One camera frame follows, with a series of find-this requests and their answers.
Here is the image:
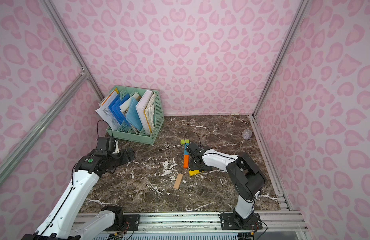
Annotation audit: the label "yellow building block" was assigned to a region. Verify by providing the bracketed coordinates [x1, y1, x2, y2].
[189, 170, 201, 177]

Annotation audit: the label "orange building block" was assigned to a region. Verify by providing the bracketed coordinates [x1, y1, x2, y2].
[183, 155, 189, 169]

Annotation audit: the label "teal block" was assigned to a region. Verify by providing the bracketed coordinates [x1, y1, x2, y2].
[184, 144, 189, 155]

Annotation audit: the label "green building block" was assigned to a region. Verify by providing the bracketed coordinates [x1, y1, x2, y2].
[181, 139, 190, 145]

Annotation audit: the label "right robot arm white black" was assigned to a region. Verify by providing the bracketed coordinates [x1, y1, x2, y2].
[186, 144, 267, 227]

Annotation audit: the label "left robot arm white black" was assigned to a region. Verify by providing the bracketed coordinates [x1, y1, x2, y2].
[22, 148, 135, 240]

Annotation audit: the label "natural wood building block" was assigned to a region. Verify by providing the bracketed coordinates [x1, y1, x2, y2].
[174, 174, 183, 190]

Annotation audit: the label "green plastic file basket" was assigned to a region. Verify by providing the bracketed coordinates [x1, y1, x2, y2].
[107, 86, 164, 145]

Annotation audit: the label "light blue folder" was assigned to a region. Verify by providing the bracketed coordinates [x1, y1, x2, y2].
[126, 97, 143, 134]

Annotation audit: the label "blue folders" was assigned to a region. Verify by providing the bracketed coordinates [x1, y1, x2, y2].
[109, 94, 131, 127]

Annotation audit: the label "white paper sheets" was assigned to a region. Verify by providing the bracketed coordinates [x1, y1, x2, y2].
[96, 89, 120, 131]

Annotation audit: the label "white booklets stack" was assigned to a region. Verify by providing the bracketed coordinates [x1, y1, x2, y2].
[136, 90, 156, 136]

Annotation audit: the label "clear plastic cup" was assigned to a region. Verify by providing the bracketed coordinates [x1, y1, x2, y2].
[242, 129, 253, 140]

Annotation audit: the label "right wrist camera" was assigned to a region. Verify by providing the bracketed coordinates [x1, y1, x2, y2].
[187, 143, 203, 158]

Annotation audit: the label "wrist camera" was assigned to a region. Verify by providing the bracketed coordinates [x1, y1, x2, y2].
[96, 137, 117, 155]
[187, 143, 203, 158]

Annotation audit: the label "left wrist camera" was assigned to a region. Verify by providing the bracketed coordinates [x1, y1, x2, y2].
[96, 137, 117, 155]

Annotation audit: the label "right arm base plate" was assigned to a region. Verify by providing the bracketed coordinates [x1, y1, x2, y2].
[218, 212, 263, 231]

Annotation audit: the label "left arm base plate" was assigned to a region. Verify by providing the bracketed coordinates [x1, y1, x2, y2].
[104, 214, 141, 232]

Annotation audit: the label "aluminium front rail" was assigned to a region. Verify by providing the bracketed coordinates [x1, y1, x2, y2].
[51, 211, 309, 240]

